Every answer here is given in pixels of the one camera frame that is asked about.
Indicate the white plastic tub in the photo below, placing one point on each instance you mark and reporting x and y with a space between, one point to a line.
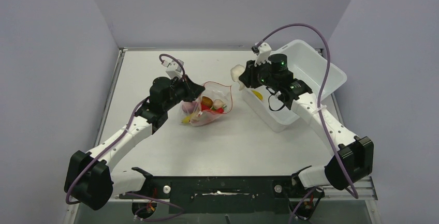
307 65

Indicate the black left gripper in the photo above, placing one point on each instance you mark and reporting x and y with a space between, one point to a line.
192 90

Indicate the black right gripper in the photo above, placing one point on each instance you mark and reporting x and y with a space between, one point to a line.
248 77

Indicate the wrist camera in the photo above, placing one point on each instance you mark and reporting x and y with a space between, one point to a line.
173 69
262 51

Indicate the red chili pepper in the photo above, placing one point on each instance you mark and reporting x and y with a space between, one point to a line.
215 111

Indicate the beige ginger piece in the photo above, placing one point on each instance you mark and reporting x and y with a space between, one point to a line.
217 104

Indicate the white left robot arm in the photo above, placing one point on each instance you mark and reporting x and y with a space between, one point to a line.
89 178

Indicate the white garlic bulb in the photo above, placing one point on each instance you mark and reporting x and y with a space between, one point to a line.
235 73

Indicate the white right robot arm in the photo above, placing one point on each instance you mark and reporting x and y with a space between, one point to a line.
352 156

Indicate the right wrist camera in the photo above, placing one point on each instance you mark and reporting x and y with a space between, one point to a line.
262 51

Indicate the yellow star fruit slice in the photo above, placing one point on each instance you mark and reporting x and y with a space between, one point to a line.
258 95

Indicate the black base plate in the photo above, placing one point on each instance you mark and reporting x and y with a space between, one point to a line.
223 194

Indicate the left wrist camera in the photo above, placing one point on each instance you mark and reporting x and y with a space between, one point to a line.
173 69

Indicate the clear zip top bag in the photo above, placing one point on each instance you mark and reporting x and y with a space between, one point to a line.
213 90

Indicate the yellow banana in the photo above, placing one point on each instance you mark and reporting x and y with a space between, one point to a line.
187 119

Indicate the purple onion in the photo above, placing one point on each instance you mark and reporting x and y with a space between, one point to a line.
189 107

